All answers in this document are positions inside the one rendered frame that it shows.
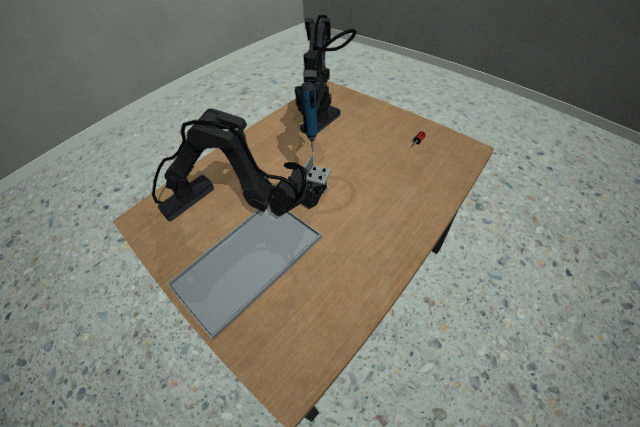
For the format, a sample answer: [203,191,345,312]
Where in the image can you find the red screwdriver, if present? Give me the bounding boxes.
[412,131,426,146]

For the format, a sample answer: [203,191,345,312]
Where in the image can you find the dark grey cylinder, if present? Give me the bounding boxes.
[310,180,328,193]

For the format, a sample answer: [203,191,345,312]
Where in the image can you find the grey l-shaped metal bracket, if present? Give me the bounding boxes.
[304,155,331,185]

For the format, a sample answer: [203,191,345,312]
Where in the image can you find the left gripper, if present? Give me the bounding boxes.
[295,80,329,115]

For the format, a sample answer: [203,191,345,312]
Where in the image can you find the blue electric screwdriver barrel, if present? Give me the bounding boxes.
[301,82,318,153]

